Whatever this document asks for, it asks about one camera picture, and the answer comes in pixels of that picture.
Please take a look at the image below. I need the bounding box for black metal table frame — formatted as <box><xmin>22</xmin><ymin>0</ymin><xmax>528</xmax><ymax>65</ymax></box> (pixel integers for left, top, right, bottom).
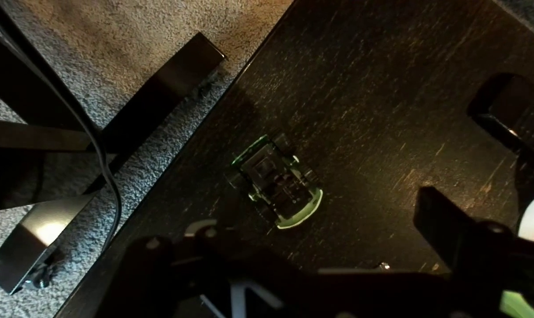
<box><xmin>0</xmin><ymin>0</ymin><xmax>229</xmax><ymax>296</ymax></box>

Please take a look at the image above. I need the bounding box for green bowl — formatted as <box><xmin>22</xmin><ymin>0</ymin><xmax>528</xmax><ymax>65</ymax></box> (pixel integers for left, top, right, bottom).
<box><xmin>499</xmin><ymin>287</ymin><xmax>534</xmax><ymax>318</ymax></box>

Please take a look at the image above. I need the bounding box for clear green toy car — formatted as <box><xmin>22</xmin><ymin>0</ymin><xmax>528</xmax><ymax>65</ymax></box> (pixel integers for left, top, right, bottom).
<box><xmin>230</xmin><ymin>132</ymin><xmax>326</xmax><ymax>231</ymax></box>

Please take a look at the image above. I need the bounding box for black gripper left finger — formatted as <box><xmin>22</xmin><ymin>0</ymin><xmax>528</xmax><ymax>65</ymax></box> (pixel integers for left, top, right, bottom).
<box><xmin>96</xmin><ymin>217</ymin><xmax>317</xmax><ymax>318</ymax></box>

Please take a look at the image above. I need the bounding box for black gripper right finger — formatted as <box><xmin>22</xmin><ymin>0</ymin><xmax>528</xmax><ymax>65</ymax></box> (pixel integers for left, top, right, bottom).
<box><xmin>413</xmin><ymin>183</ymin><xmax>534</xmax><ymax>318</ymax></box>

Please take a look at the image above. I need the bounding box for thin black cable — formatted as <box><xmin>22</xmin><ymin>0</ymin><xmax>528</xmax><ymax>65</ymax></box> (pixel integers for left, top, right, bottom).
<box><xmin>0</xmin><ymin>5</ymin><xmax>124</xmax><ymax>236</ymax></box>

